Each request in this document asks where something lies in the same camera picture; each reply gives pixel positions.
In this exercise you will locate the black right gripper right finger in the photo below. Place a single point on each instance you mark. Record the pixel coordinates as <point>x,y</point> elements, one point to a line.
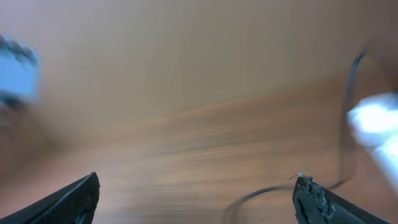
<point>315,204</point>

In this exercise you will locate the blue Galaxy smartphone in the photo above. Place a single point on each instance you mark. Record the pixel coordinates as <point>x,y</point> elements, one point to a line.
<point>20,75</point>

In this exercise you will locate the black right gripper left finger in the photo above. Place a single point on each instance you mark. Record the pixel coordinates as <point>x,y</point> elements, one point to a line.
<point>73,204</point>

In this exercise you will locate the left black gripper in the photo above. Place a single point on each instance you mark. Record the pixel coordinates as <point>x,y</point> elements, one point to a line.
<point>18,48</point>

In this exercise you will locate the white power strip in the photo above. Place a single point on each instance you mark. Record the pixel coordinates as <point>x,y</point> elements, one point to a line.
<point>385,157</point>

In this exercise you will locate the white USB charger plug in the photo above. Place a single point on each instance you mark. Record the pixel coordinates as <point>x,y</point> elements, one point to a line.
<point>374,121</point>

